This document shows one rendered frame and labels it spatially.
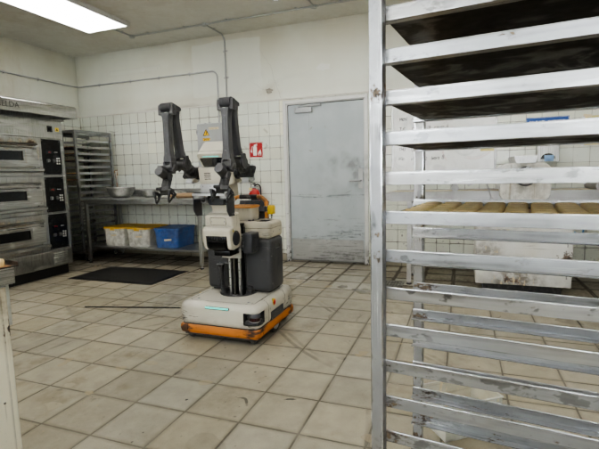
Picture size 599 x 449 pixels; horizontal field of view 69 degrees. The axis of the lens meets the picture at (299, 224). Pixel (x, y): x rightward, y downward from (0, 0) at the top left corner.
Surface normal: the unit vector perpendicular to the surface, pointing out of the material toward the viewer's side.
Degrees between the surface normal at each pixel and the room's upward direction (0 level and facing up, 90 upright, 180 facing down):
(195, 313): 90
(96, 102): 90
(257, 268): 90
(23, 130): 90
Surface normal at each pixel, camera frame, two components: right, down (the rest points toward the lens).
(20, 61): 0.94, 0.02
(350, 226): -0.35, 0.12
